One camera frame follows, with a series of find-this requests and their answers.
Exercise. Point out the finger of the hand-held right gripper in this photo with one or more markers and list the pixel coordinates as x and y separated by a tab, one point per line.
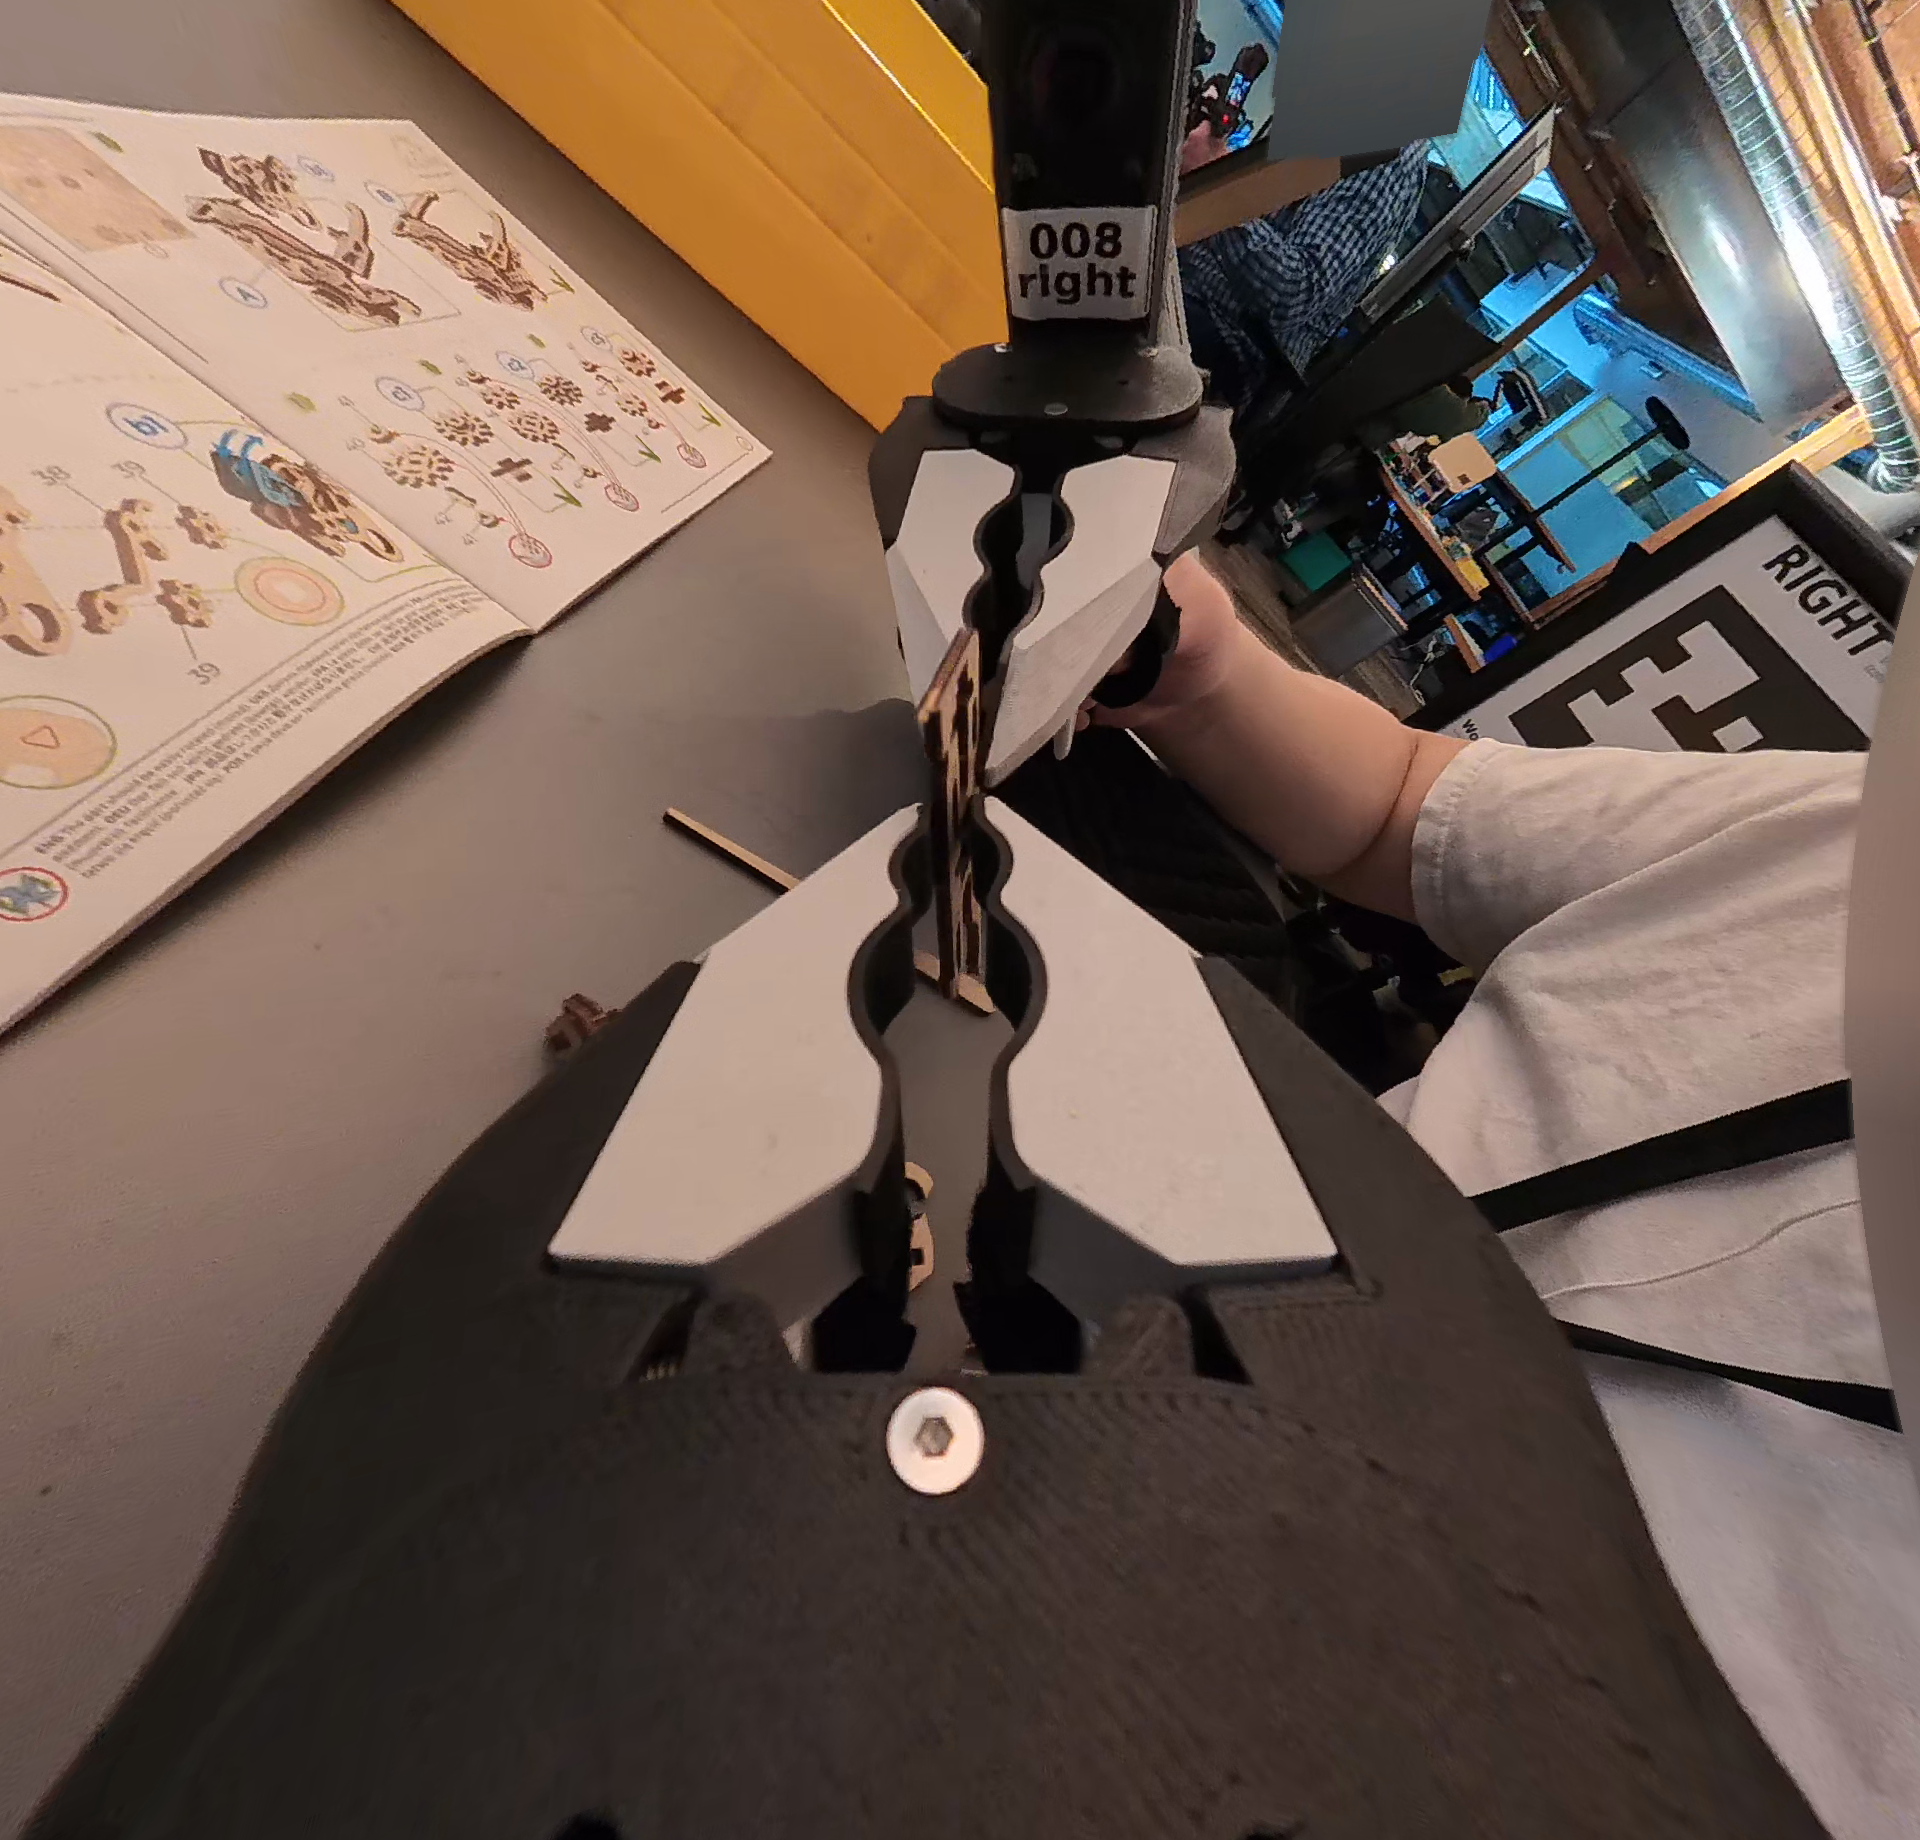
931	554
1110	554

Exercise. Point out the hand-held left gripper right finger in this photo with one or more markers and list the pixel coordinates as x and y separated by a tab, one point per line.
1178	1107

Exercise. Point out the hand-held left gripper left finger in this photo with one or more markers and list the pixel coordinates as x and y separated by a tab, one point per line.
720	1107

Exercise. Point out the small wooden sheet fragment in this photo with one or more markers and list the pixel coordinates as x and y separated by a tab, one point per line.
939	695

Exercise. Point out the small wooden bracket part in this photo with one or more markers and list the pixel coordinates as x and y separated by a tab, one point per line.
918	1244

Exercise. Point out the person's right hand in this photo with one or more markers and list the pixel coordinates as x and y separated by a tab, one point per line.
1220	716

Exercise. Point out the small wooden axle part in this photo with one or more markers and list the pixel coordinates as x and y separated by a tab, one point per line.
581	1022

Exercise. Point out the black mesh cushion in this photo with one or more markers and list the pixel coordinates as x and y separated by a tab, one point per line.
1169	895

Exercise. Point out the flat wooden stick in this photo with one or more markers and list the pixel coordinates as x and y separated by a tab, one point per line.
733	852

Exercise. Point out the wooden workbench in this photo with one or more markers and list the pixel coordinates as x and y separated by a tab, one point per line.
1442	519

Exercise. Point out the grey computer monitor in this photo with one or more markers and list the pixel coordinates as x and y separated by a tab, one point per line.
1465	210

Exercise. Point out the yellow plastic bin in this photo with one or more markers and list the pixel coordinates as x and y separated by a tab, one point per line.
677	117

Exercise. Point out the framed marker sign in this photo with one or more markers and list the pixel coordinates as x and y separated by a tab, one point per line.
1652	701

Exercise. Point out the open instruction booklet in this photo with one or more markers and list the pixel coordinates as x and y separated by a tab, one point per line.
302	519

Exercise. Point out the person's torso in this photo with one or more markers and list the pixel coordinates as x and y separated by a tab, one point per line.
1721	1568

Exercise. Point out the silver ventilation duct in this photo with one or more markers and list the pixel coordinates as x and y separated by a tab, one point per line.
1753	179

